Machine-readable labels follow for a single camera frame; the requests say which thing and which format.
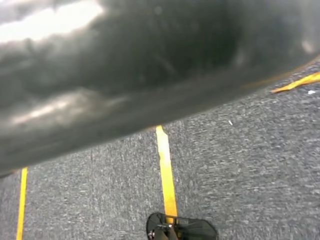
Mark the black robot left foot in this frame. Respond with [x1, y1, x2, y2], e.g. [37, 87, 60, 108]
[146, 211, 220, 240]

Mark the yellow floor tape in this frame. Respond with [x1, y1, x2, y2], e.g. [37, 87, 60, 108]
[15, 167, 29, 240]
[270, 71, 320, 95]
[155, 125, 178, 225]

